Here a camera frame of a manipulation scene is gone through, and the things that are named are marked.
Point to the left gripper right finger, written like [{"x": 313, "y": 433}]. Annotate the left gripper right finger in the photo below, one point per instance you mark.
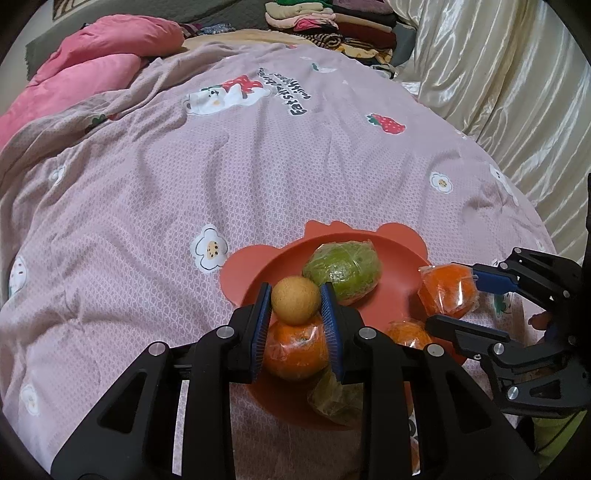
[{"x": 423, "y": 394}]

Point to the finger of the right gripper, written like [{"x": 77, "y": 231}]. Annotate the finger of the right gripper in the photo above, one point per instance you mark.
[
  {"x": 471, "y": 340},
  {"x": 551, "y": 282}
]

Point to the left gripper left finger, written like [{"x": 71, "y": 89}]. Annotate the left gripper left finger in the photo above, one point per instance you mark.
[{"x": 129, "y": 433}]

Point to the orange fruit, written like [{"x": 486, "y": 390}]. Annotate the orange fruit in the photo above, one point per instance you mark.
[
  {"x": 415, "y": 456},
  {"x": 448, "y": 289}
]

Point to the green fruit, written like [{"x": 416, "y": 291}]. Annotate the green fruit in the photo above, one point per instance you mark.
[
  {"x": 342, "y": 404},
  {"x": 353, "y": 268}
]

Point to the small tan longan fruit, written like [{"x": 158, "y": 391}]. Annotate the small tan longan fruit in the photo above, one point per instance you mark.
[{"x": 295, "y": 300}]

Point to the person's hand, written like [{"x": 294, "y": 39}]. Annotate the person's hand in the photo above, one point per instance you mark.
[{"x": 540, "y": 321}]

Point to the green sleeve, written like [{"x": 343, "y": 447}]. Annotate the green sleeve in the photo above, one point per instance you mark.
[{"x": 551, "y": 435}]

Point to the wrapped orange in plate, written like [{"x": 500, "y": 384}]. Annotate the wrapped orange in plate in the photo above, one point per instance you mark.
[
  {"x": 409, "y": 333},
  {"x": 296, "y": 352}
]

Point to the orange bear-shaped plate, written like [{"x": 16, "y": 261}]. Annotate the orange bear-shaped plate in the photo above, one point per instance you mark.
[{"x": 402, "y": 252}]

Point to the cream satin curtain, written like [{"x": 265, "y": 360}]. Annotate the cream satin curtain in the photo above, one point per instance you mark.
[{"x": 510, "y": 75}]

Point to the mauve patterned quilt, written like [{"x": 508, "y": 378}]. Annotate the mauve patterned quilt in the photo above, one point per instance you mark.
[{"x": 103, "y": 205}]

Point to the pile of folded clothes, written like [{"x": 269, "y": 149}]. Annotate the pile of folded clothes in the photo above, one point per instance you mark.
[{"x": 367, "y": 31}]

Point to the pink blanket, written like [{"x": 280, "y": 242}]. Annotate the pink blanket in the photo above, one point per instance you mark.
[{"x": 69, "y": 86}]

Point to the beige bed sheet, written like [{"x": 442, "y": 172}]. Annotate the beige bed sheet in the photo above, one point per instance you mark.
[{"x": 246, "y": 37}]

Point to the grey headboard cover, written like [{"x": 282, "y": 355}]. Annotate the grey headboard cover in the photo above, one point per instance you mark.
[{"x": 145, "y": 28}]

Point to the wall painting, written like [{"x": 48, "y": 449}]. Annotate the wall painting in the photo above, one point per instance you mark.
[{"x": 62, "y": 8}]

